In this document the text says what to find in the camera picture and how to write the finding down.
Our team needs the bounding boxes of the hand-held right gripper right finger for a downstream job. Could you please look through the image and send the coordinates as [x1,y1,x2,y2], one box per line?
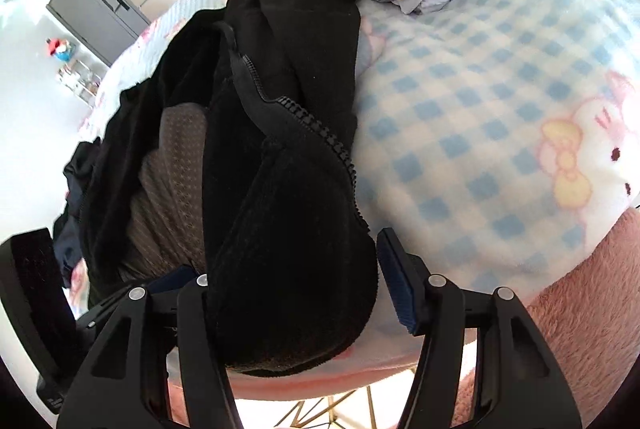
[376,229,583,429]

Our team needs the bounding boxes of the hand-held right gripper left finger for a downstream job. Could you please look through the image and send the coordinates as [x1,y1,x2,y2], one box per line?
[56,265,238,429]

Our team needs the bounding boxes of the black fleece jacket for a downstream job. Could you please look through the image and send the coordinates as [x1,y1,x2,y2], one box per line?
[80,0,378,377]

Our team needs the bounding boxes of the dark navy trousers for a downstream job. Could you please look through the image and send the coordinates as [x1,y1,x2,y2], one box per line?
[52,138,103,290]

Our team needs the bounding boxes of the blue checked cartoon blanket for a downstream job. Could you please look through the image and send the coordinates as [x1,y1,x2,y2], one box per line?
[77,0,640,370]

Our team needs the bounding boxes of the pink plush bedspread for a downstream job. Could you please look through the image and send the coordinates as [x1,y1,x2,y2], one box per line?
[167,209,640,429]

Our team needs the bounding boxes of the white storage rack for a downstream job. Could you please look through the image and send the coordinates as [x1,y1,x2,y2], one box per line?
[56,58,107,106]

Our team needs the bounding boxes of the red and blue toy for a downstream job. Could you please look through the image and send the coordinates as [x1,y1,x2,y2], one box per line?
[46,37,77,63]

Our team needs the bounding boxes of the grey cabinet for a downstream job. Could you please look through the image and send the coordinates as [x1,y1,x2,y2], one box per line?
[46,0,151,67]

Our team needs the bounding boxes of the gold wire frame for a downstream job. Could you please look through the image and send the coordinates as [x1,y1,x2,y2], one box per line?
[277,386,373,429]

